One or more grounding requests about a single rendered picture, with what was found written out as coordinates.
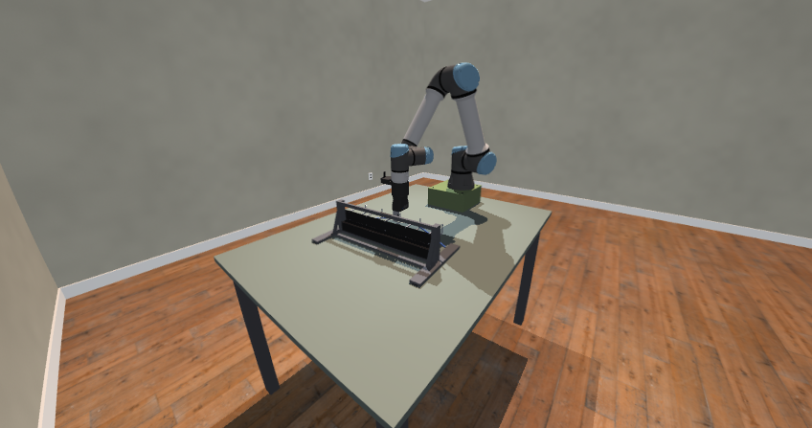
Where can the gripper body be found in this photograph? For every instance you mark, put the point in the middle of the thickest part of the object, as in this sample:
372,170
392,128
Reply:
400,189

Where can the black network patch panel rack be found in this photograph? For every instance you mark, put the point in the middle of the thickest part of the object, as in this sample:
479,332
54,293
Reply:
404,240

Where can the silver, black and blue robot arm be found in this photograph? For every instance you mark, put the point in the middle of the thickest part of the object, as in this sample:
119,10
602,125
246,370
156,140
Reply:
461,81

